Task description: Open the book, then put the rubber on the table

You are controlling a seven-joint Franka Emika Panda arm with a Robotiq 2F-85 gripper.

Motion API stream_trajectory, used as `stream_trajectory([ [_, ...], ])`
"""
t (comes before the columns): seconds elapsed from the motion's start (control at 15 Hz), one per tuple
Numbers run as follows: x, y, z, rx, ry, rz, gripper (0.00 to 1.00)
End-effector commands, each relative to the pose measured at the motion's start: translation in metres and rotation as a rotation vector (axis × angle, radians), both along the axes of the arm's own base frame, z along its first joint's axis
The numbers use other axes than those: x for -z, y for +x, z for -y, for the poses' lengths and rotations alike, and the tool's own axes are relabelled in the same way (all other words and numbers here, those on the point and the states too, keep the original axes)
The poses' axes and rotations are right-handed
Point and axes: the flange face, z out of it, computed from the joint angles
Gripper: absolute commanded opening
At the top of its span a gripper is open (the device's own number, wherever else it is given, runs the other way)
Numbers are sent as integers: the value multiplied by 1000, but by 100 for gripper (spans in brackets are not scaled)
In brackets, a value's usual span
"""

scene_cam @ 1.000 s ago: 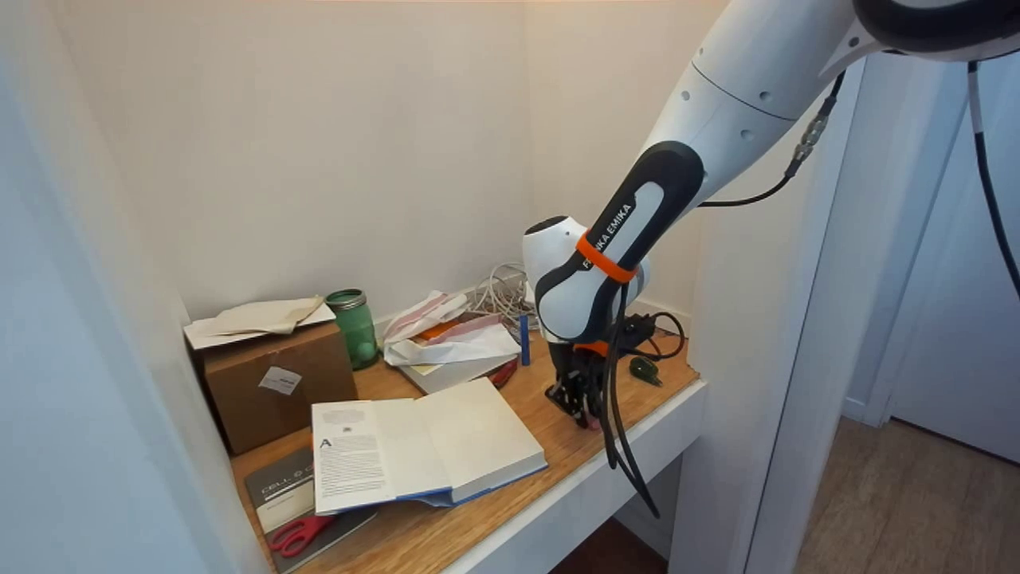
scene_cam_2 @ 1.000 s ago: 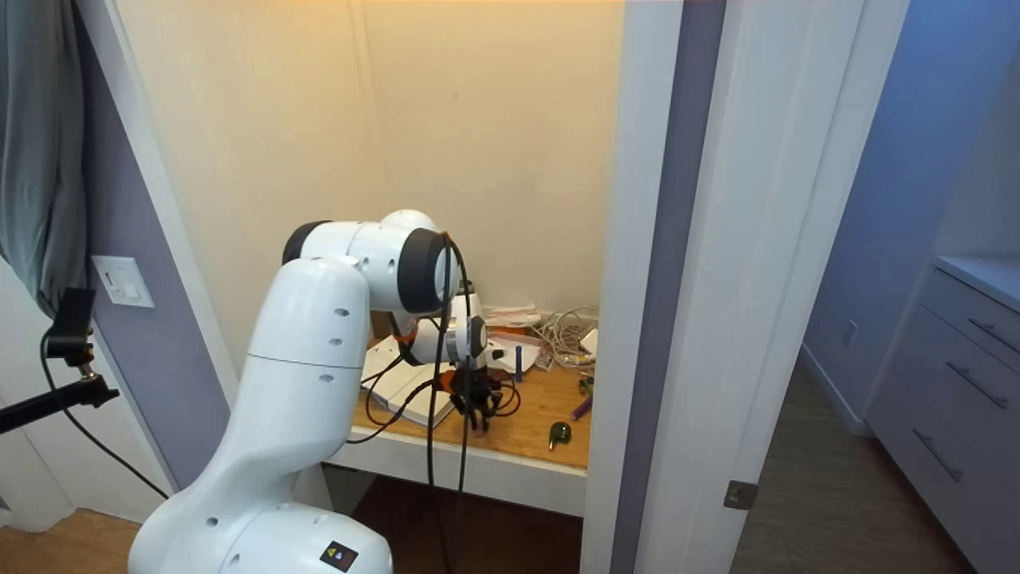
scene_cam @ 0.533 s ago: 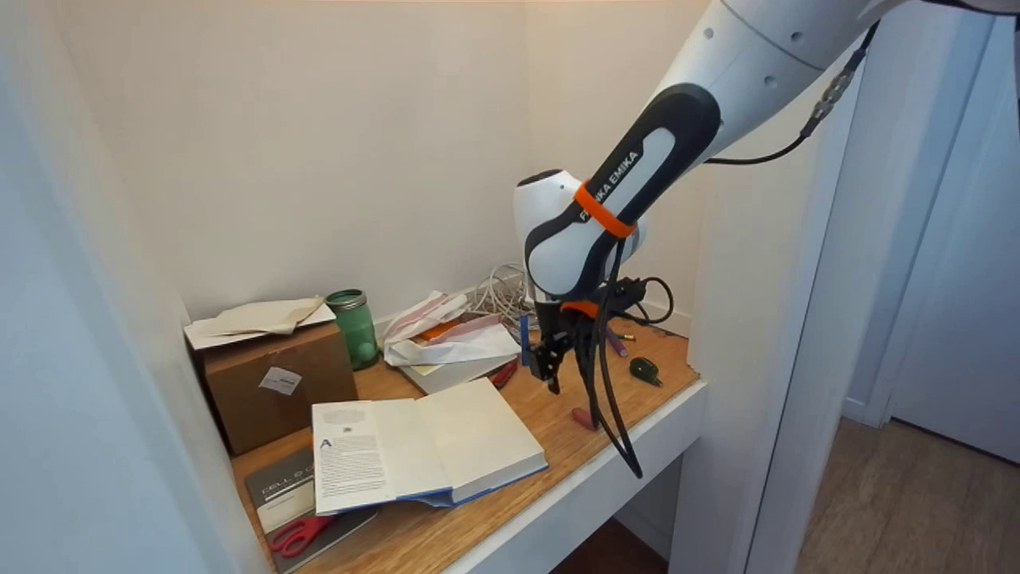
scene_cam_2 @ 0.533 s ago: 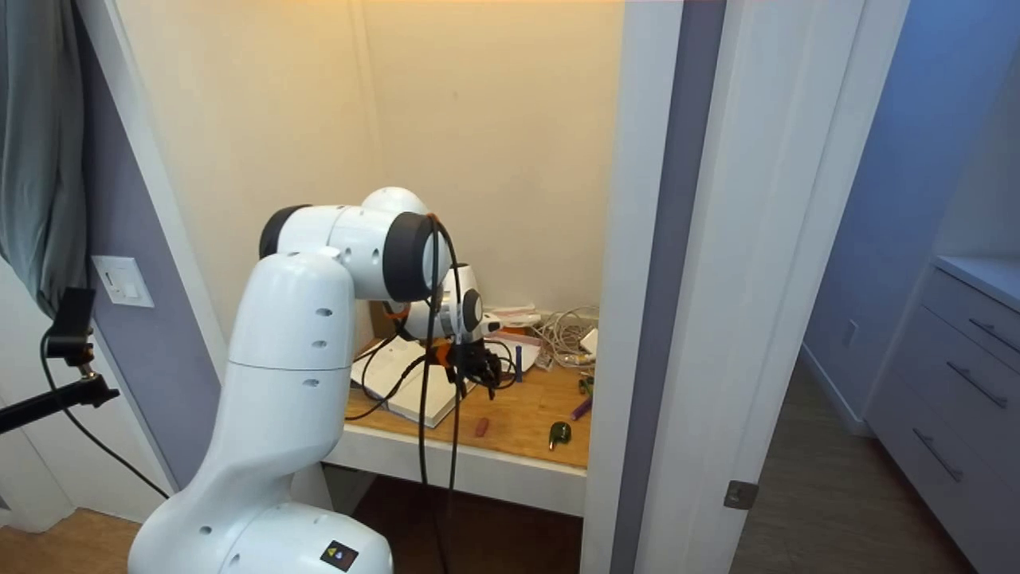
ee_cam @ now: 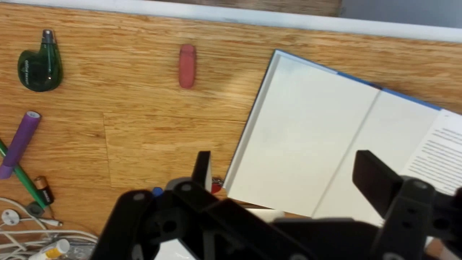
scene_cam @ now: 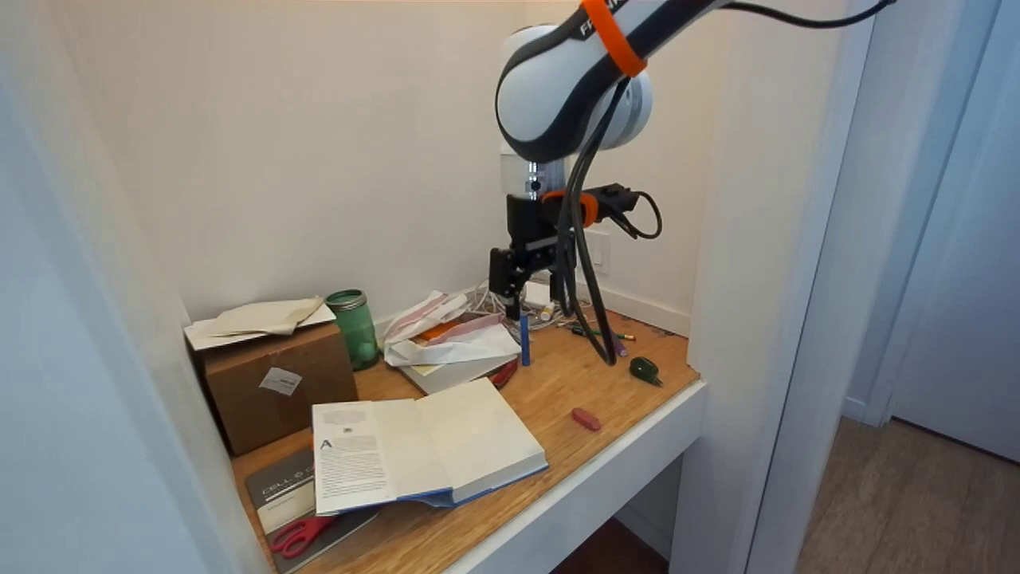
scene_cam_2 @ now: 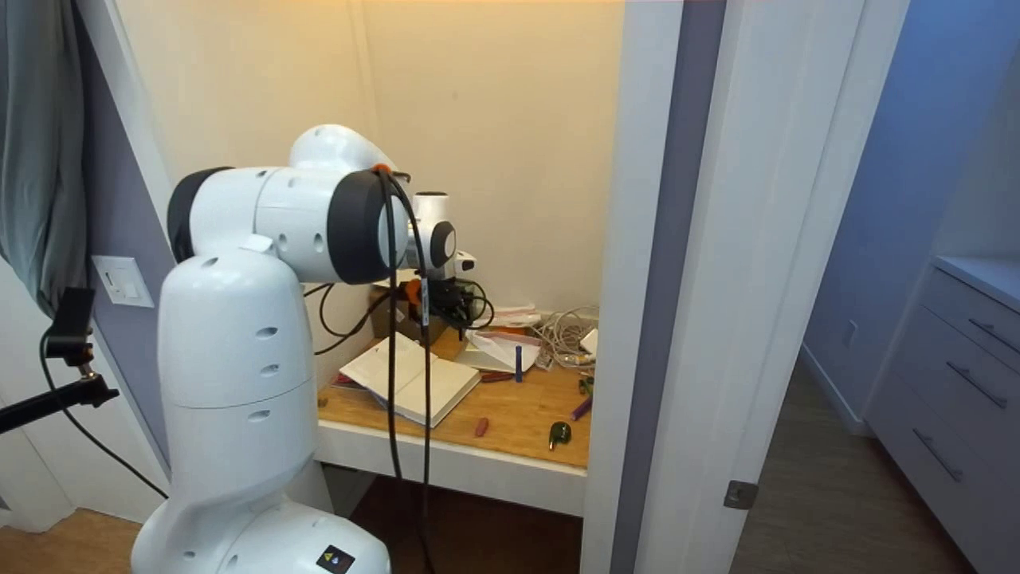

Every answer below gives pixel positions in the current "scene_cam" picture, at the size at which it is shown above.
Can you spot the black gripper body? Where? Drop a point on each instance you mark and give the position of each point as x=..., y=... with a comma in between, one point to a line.
x=535, y=228

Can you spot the small red rubber eraser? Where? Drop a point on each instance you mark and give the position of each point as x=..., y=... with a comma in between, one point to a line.
x=586, y=420

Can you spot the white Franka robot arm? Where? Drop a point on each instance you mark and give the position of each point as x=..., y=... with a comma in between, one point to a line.
x=552, y=97

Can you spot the small dark key fob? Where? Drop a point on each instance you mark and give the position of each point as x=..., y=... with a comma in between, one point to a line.
x=646, y=370

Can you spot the green cup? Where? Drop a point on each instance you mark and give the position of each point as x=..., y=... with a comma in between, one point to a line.
x=356, y=329

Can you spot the crumpled beige paper sheets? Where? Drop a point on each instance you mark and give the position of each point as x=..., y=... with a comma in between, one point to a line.
x=260, y=319

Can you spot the brown cardboard box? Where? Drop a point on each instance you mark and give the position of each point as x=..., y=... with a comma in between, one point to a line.
x=275, y=388

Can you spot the small grey striped notebook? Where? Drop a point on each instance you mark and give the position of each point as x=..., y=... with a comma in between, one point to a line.
x=280, y=487

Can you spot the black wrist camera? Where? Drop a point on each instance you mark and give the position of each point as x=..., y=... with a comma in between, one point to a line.
x=612, y=198

